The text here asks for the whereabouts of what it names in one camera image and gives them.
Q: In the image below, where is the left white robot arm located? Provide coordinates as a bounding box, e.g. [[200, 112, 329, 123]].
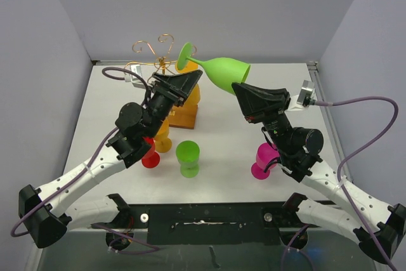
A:
[[18, 70, 202, 249]]

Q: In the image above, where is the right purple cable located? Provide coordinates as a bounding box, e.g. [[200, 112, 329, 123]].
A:
[[280, 96, 406, 271]]

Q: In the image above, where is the magenta wine glass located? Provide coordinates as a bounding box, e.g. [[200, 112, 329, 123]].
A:
[[251, 143, 279, 180]]

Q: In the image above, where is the green wine glass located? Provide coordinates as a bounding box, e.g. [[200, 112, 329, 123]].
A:
[[176, 140, 200, 178], [177, 43, 251, 95]]

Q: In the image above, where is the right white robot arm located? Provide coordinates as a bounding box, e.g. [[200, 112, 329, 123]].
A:
[[232, 83, 405, 268]]

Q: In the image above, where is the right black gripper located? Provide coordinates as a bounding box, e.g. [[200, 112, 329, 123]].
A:
[[232, 81, 293, 153]]

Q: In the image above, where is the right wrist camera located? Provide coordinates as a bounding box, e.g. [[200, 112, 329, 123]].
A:
[[286, 81, 315, 112]]

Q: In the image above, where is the red wine glass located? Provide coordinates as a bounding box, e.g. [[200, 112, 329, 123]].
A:
[[141, 137, 160, 169]]

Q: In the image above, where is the gold wire wine glass rack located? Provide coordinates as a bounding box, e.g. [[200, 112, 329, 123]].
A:
[[124, 33, 198, 129]]

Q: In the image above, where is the orange wine glass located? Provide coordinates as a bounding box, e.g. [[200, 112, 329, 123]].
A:
[[175, 62, 200, 107], [154, 119, 172, 153]]

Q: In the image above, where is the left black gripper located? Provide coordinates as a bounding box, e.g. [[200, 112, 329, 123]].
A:
[[144, 70, 202, 138]]

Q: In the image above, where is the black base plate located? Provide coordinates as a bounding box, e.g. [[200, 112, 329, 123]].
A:
[[107, 202, 303, 246]]

